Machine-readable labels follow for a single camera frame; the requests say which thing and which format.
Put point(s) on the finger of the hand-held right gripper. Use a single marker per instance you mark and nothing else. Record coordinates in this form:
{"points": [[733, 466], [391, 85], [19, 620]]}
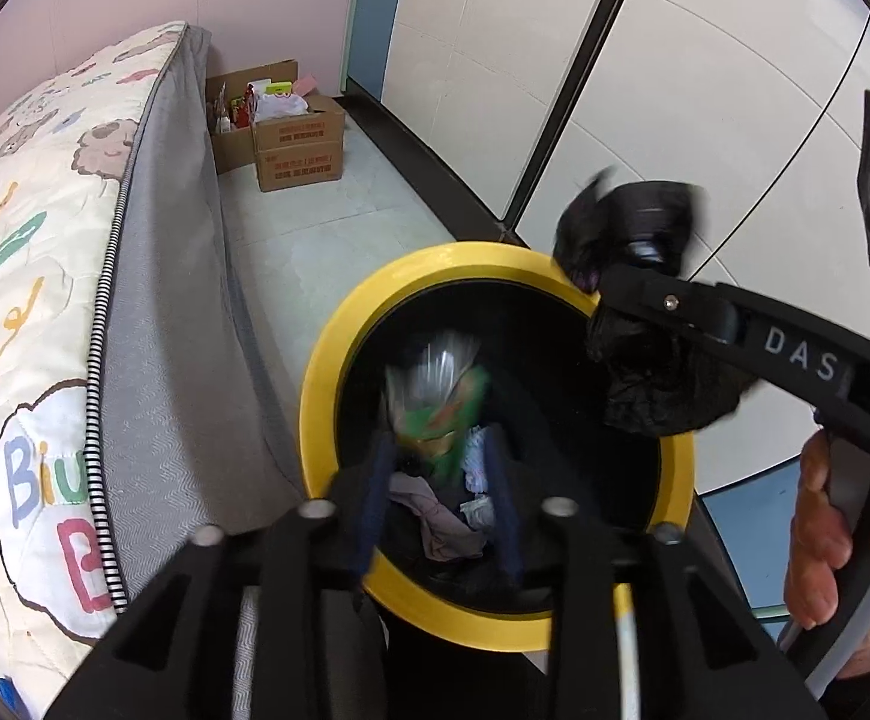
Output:
{"points": [[667, 304], [649, 247]]}

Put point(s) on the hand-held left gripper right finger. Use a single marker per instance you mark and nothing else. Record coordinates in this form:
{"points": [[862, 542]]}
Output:
{"points": [[506, 510]]}

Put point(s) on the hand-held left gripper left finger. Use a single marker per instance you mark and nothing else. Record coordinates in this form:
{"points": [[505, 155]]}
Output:
{"points": [[375, 502]]}

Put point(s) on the pink cloth scrap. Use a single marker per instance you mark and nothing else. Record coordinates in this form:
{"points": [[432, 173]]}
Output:
{"points": [[442, 525]]}

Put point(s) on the large black plastic bag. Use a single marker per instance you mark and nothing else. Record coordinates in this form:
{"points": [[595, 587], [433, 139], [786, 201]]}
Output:
{"points": [[652, 390]]}

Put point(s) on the silver green snack wrapper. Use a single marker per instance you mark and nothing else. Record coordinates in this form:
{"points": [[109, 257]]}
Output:
{"points": [[435, 420]]}

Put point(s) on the black bin with yellow rim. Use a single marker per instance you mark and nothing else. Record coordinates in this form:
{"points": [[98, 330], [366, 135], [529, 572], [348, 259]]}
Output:
{"points": [[322, 390]]}

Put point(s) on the person's right hand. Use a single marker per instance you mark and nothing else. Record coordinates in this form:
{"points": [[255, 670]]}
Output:
{"points": [[817, 532]]}

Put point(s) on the white wardrobe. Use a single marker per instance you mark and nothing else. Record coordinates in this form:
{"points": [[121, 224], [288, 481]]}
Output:
{"points": [[480, 52]]}

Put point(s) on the grey mattress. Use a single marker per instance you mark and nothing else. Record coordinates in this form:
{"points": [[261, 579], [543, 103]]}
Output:
{"points": [[172, 315]]}

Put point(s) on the open cardboard box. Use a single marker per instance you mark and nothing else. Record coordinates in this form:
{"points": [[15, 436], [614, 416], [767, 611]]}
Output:
{"points": [[236, 150]]}

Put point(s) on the pile of assorted packets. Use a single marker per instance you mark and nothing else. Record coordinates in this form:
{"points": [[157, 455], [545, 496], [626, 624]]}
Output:
{"points": [[270, 101]]}

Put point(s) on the bear print quilt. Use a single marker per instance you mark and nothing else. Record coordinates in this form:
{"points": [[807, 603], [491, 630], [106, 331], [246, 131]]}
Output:
{"points": [[30, 240]]}

